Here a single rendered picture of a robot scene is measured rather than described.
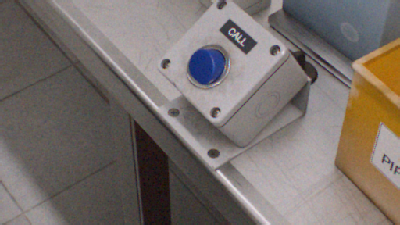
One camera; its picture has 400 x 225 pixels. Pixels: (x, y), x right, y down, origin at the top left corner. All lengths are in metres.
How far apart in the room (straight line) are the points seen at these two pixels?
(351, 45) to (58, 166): 1.14
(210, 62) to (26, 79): 1.36
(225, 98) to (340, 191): 0.10
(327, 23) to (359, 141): 0.13
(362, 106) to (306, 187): 0.08
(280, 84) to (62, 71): 1.36
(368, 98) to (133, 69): 0.21
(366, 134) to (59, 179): 1.20
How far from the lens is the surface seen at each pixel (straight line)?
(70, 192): 1.62
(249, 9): 0.65
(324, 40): 0.62
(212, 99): 0.51
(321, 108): 0.59
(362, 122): 0.50
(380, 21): 0.57
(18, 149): 1.72
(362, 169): 0.53
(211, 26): 0.53
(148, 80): 0.60
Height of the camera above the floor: 1.31
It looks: 49 degrees down
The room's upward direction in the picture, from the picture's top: straight up
